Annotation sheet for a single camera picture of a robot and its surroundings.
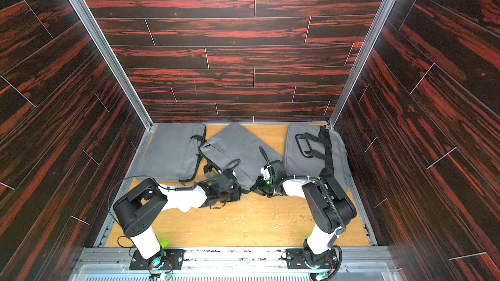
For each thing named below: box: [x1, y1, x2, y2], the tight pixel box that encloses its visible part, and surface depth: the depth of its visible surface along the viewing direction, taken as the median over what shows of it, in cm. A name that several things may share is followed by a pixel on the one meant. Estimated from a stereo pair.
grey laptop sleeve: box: [199, 122, 284, 192], surface depth 103 cm
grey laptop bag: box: [135, 122, 207, 183], surface depth 106 cm
